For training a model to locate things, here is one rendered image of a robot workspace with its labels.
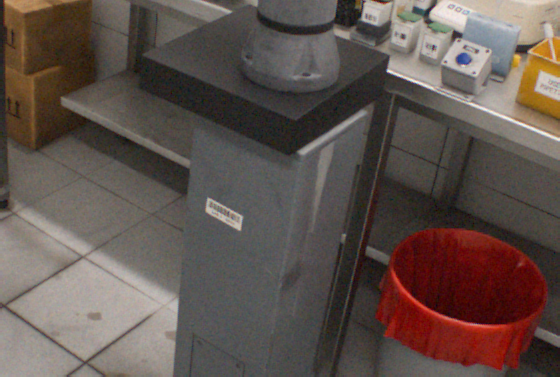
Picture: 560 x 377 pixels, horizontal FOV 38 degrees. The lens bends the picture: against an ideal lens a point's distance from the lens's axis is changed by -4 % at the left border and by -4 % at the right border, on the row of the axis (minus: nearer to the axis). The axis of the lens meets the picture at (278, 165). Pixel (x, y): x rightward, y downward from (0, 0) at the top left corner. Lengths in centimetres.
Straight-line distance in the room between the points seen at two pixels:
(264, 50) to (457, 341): 76
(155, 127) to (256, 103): 131
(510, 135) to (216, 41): 52
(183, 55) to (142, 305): 106
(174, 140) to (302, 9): 129
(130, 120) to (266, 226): 127
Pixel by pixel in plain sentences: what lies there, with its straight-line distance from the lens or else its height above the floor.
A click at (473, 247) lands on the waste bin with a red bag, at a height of 41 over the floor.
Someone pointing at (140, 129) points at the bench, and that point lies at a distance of 246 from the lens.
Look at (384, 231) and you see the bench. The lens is 217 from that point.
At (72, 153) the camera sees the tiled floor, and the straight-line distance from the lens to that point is 286.
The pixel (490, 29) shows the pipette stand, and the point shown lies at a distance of 158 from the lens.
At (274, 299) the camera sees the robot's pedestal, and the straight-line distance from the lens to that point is 136.
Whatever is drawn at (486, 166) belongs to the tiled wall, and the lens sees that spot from 229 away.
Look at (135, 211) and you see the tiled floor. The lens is 258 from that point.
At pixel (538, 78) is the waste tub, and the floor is 93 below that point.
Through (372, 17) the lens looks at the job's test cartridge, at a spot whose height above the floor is 92.
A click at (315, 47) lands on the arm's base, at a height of 100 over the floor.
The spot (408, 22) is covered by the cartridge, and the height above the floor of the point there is 94.
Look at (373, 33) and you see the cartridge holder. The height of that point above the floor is 89.
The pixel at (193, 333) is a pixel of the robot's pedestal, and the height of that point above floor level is 43.
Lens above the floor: 146
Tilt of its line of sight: 30 degrees down
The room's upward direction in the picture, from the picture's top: 9 degrees clockwise
